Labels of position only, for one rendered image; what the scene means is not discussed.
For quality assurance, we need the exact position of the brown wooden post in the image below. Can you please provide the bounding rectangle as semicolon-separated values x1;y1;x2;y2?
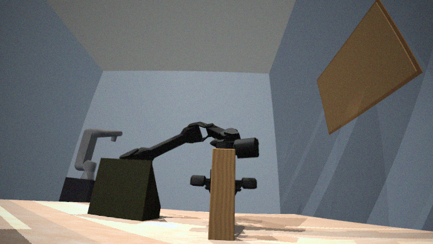
208;148;235;241

